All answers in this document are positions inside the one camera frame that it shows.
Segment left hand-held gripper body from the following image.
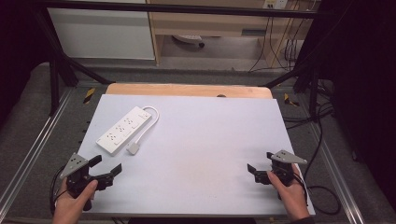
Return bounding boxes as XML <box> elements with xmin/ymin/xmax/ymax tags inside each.
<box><xmin>59</xmin><ymin>151</ymin><xmax>115</xmax><ymax>200</ymax></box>

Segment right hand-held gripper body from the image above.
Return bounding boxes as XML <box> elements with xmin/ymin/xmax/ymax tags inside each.
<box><xmin>266</xmin><ymin>149</ymin><xmax>308</xmax><ymax>189</ymax></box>

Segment white plug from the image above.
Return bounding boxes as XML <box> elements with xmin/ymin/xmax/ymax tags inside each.
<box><xmin>125</xmin><ymin>142</ymin><xmax>141</xmax><ymax>156</ymax></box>

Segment white power strip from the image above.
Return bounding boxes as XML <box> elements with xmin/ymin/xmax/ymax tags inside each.
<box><xmin>95</xmin><ymin>105</ymin><xmax>153</xmax><ymax>157</ymax></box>

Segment white power strip cable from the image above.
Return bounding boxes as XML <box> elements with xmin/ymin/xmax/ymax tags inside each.
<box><xmin>134</xmin><ymin>105</ymin><xmax>161</xmax><ymax>147</ymax></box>

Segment person's right hand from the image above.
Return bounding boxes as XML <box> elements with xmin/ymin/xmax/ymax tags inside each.
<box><xmin>266</xmin><ymin>163</ymin><xmax>311</xmax><ymax>222</ymax></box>

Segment person's left hand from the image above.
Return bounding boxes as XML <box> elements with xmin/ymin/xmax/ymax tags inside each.
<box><xmin>52</xmin><ymin>178</ymin><xmax>99</xmax><ymax>220</ymax></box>

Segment black metal stand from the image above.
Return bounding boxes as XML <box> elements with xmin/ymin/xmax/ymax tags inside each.
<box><xmin>262</xmin><ymin>52</ymin><xmax>332</xmax><ymax>123</ymax></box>
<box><xmin>31</xmin><ymin>6</ymin><xmax>117</xmax><ymax>117</ymax></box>

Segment wooden board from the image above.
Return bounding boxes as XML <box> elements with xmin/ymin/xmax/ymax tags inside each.
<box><xmin>105</xmin><ymin>82</ymin><xmax>274</xmax><ymax>100</ymax></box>

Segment dark curtain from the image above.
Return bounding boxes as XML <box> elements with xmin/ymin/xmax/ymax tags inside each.
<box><xmin>311</xmin><ymin>0</ymin><xmax>396</xmax><ymax>214</ymax></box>
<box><xmin>0</xmin><ymin>0</ymin><xmax>49</xmax><ymax>120</ymax></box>

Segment white chair base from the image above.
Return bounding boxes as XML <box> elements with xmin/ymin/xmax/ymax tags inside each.
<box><xmin>171</xmin><ymin>34</ymin><xmax>206</xmax><ymax>49</ymax></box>

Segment black metal crossbar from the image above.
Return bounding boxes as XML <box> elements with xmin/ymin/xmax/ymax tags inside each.
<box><xmin>31</xmin><ymin>1</ymin><xmax>322</xmax><ymax>20</ymax></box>

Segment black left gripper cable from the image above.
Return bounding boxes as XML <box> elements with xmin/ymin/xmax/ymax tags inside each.
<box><xmin>49</xmin><ymin>165</ymin><xmax>69</xmax><ymax>217</ymax></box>

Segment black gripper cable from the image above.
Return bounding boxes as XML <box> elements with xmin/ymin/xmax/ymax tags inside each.
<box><xmin>49</xmin><ymin>165</ymin><xmax>69</xmax><ymax>217</ymax></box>
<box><xmin>292</xmin><ymin>118</ymin><xmax>342</xmax><ymax>217</ymax></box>

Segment silver metal rail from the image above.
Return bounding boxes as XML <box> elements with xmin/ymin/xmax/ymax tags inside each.
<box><xmin>0</xmin><ymin>88</ymin><xmax>75</xmax><ymax>217</ymax></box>
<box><xmin>306</xmin><ymin>120</ymin><xmax>366</xmax><ymax>224</ymax></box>

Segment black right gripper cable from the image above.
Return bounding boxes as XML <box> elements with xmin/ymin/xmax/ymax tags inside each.
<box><xmin>292</xmin><ymin>118</ymin><xmax>342</xmax><ymax>217</ymax></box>

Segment black floor cables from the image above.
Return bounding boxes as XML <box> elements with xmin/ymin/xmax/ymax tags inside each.
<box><xmin>281</xmin><ymin>79</ymin><xmax>336</xmax><ymax>131</ymax></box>

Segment hanging black cables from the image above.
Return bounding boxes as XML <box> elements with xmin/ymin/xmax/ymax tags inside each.
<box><xmin>247</xmin><ymin>15</ymin><xmax>310</xmax><ymax>74</ymax></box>

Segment white wall socket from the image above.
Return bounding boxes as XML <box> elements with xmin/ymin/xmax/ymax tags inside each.
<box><xmin>262</xmin><ymin>0</ymin><xmax>289</xmax><ymax>10</ymax></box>

